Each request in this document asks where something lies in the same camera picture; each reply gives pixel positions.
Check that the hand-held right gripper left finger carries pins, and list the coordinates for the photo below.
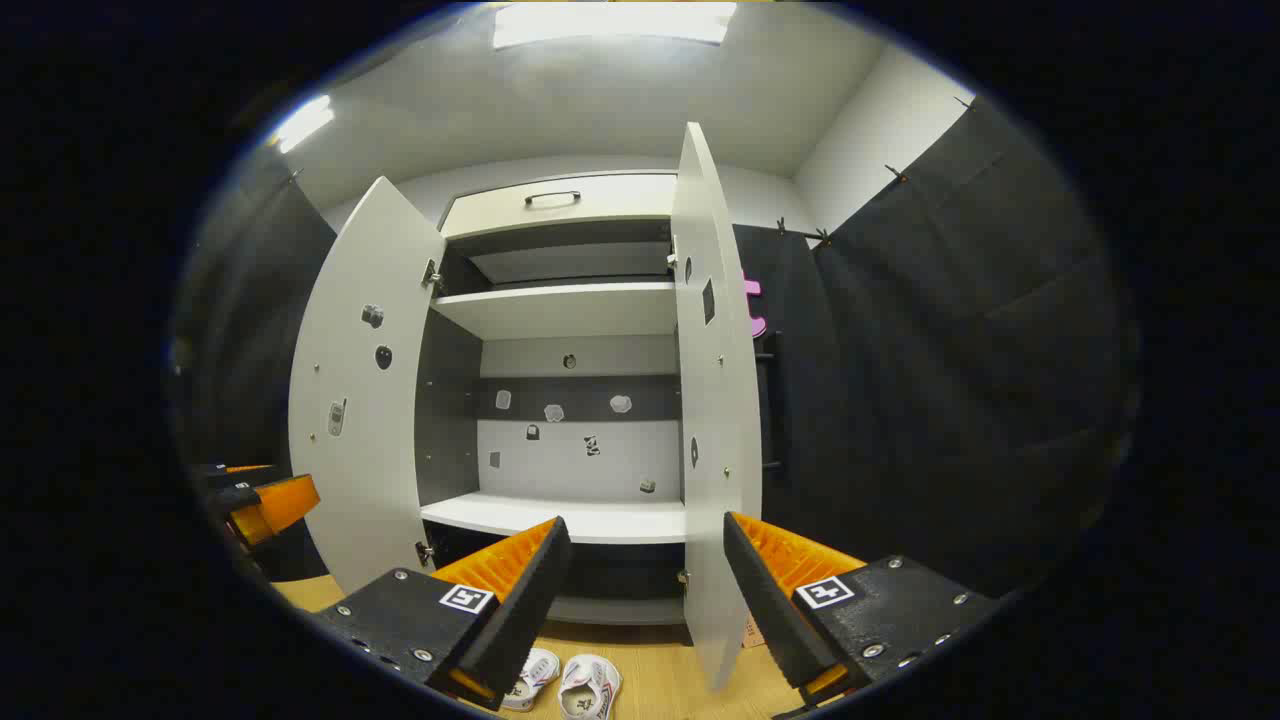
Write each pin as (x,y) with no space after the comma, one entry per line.
(520,610)

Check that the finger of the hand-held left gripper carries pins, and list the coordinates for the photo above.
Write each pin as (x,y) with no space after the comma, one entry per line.
(225,474)
(280,505)

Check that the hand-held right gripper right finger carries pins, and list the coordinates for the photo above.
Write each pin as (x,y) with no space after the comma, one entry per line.
(765,610)

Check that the white sneaker shoe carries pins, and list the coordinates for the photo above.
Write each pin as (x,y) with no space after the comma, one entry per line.
(535,675)
(590,685)

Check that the white shoe cabinet door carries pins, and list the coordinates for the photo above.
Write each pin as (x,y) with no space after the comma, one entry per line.
(360,450)
(715,450)

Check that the white shoe cabinet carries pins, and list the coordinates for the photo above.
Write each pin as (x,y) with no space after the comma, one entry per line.
(580,460)

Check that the white cabinet shelf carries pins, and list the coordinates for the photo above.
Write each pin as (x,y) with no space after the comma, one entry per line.
(560,305)
(560,515)

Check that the white cabinet drawer front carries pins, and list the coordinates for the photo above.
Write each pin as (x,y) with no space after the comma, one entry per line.
(620,195)

